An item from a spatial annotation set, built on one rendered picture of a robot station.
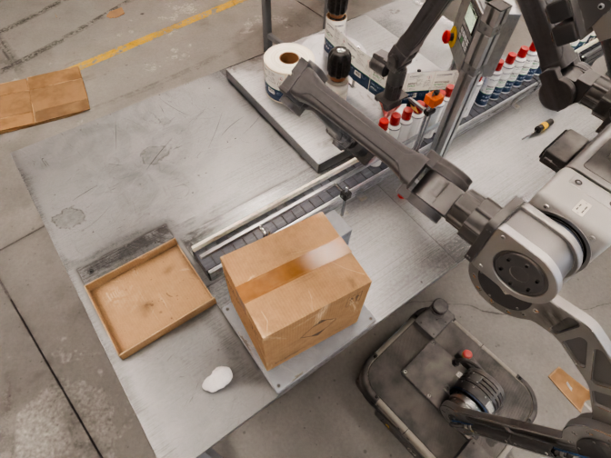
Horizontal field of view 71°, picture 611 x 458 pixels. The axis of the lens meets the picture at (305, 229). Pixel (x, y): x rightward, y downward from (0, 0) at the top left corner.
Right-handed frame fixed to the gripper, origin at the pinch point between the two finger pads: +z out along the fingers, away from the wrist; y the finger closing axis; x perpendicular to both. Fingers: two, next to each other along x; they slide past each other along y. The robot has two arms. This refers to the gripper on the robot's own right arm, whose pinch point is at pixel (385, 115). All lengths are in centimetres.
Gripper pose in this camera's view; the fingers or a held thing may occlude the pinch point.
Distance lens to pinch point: 160.2
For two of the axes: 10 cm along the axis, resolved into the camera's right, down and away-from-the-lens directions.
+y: -8.0, 4.8, -3.6
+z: -0.4, 5.5, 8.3
